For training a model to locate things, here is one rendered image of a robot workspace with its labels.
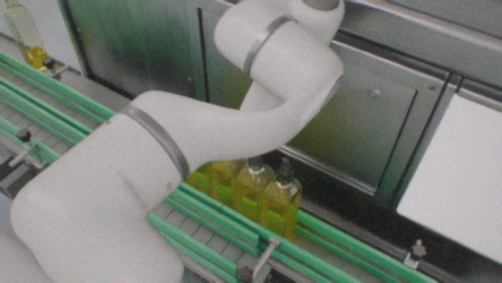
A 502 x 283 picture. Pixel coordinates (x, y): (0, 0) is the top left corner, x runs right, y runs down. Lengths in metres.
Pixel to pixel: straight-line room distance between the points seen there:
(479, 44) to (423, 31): 0.07
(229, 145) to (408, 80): 0.36
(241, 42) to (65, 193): 0.22
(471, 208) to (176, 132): 0.58
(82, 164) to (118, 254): 0.07
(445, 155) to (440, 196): 0.10
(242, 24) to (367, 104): 0.35
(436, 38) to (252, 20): 0.28
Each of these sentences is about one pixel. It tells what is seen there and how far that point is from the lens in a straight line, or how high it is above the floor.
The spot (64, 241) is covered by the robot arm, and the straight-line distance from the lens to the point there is 0.33.
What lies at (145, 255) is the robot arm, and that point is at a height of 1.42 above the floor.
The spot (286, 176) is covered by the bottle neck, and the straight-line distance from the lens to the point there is 0.72.
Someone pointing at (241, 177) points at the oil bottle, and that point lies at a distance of 0.78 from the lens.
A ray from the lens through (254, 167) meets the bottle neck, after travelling 0.75.
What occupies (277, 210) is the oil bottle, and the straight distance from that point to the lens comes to 0.79.
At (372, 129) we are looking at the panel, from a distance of 0.76.
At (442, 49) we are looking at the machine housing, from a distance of 0.63.
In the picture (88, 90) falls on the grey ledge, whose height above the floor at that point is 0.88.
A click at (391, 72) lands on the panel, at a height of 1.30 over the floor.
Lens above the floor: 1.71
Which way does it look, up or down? 49 degrees down
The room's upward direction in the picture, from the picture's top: straight up
